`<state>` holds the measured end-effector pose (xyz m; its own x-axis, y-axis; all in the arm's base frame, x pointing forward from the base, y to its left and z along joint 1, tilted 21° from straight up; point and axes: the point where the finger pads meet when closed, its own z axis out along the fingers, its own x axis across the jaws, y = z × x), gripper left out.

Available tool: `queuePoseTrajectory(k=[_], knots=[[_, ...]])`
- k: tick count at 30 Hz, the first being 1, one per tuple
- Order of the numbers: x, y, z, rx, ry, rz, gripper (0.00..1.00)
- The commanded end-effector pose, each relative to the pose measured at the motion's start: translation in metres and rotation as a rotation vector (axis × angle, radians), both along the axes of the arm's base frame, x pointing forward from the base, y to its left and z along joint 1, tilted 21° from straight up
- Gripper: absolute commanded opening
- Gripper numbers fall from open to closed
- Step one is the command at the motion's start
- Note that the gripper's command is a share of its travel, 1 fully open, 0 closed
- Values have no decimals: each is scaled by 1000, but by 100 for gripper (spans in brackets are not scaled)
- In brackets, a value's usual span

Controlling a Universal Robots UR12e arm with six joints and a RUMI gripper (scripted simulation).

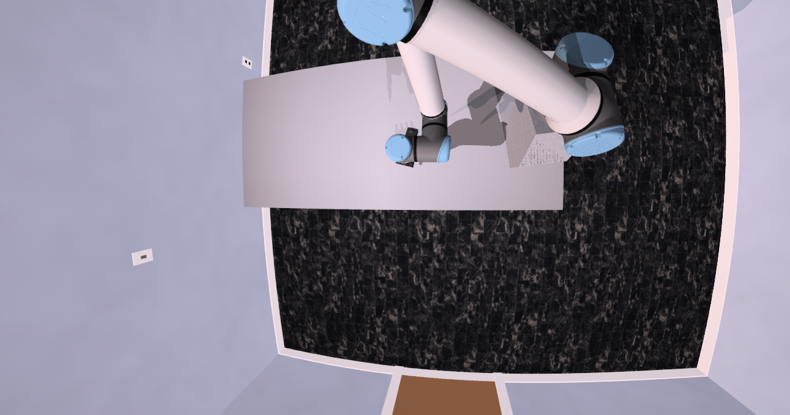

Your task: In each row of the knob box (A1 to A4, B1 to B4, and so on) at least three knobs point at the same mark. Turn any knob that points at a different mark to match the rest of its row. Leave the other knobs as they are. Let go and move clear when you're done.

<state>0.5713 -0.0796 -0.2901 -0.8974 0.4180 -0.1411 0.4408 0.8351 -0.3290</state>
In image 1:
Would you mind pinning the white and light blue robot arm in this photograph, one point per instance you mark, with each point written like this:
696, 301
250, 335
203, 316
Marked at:
571, 92

